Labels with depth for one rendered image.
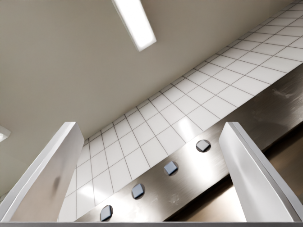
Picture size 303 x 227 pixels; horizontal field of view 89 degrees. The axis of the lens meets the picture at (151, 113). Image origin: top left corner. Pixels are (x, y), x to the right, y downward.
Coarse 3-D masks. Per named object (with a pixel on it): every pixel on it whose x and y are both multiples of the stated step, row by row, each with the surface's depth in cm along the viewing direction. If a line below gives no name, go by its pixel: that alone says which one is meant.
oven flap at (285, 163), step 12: (300, 132) 58; (288, 144) 56; (300, 144) 54; (276, 156) 55; (288, 156) 53; (300, 156) 51; (276, 168) 52; (288, 168) 50; (300, 168) 48; (228, 180) 57; (288, 180) 47; (300, 180) 45; (216, 192) 56; (228, 192) 54; (300, 192) 43; (204, 204) 55; (216, 204) 52; (228, 204) 50; (180, 216) 56; (192, 216) 54; (204, 216) 51; (216, 216) 49; (228, 216) 48; (240, 216) 46
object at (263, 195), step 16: (224, 128) 11; (240, 128) 10; (224, 144) 11; (240, 144) 9; (240, 160) 9; (256, 160) 8; (240, 176) 9; (256, 176) 7; (272, 176) 7; (240, 192) 9; (256, 192) 7; (272, 192) 6; (288, 192) 6; (256, 208) 7; (272, 208) 6; (288, 208) 6
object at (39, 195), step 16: (64, 128) 10; (48, 144) 8; (64, 144) 9; (80, 144) 11; (48, 160) 8; (64, 160) 9; (32, 176) 7; (48, 176) 8; (64, 176) 9; (16, 192) 6; (32, 192) 6; (48, 192) 8; (64, 192) 9; (0, 208) 6; (16, 208) 6; (32, 208) 6; (48, 208) 8
